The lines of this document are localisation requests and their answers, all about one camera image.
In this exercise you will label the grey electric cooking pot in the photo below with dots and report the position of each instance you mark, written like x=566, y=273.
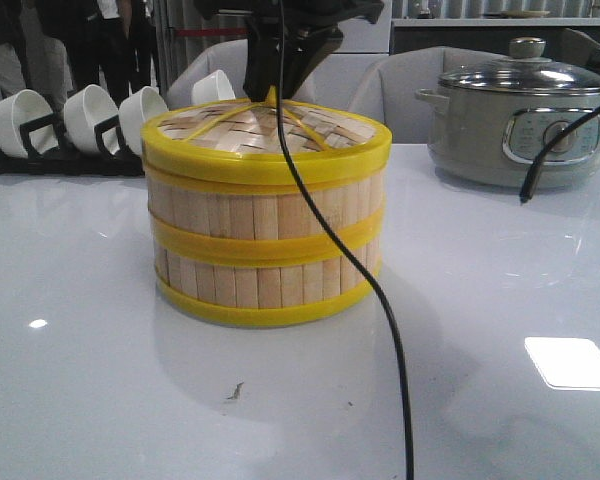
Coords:
x=493, y=137

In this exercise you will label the white bowl right upright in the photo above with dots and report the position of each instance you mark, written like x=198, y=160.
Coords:
x=214, y=87

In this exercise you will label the left grey chair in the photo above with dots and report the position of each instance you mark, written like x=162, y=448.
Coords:
x=229, y=57

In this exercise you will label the dark counter cabinet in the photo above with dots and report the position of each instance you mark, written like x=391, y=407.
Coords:
x=492, y=35

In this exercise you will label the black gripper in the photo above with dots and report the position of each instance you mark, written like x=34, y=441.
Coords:
x=304, y=48

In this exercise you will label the woven bamboo steamer lid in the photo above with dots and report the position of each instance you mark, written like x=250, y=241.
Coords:
x=241, y=143

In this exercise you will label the black dish rack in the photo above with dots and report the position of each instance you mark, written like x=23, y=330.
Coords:
x=113, y=156

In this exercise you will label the bamboo steamer basket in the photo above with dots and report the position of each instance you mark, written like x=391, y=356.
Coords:
x=298, y=291
x=256, y=226

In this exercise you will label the yellow plate on counter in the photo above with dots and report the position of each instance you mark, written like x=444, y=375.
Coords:
x=517, y=14

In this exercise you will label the right grey chair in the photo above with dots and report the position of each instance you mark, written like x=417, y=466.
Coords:
x=387, y=89

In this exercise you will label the grey chair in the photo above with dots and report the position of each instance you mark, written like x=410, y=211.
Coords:
x=229, y=57
x=387, y=89

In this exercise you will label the glass pot lid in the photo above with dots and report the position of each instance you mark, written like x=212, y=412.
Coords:
x=525, y=70

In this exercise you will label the white bowl far left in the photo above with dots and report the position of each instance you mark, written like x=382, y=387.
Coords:
x=24, y=106

